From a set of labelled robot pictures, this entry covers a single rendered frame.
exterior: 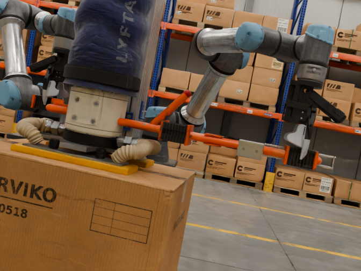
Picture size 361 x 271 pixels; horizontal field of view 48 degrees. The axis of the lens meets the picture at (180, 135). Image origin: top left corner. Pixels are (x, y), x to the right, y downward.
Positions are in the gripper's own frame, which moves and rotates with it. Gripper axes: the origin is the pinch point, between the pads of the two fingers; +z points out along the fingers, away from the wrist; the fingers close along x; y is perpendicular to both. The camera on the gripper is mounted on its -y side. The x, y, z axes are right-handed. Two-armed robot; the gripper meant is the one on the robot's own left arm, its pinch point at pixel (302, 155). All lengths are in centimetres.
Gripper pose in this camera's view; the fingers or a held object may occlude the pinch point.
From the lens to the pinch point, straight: 115.8
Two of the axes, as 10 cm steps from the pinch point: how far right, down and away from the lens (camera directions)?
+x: -1.7, 0.3, -9.8
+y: -9.7, -2.0, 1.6
